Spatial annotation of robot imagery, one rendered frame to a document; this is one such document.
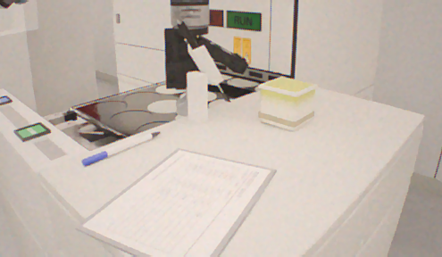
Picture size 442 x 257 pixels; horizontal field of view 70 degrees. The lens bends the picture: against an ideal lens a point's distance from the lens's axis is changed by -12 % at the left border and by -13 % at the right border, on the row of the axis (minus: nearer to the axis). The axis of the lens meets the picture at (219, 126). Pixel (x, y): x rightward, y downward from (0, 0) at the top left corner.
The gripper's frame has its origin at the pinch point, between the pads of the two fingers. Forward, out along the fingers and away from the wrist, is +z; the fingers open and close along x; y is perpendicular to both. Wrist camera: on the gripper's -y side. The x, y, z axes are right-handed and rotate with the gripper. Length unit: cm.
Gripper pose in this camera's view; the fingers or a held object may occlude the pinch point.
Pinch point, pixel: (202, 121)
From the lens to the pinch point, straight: 75.6
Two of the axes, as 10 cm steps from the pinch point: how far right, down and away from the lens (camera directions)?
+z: 0.0, 9.2, 3.9
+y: -9.9, 0.5, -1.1
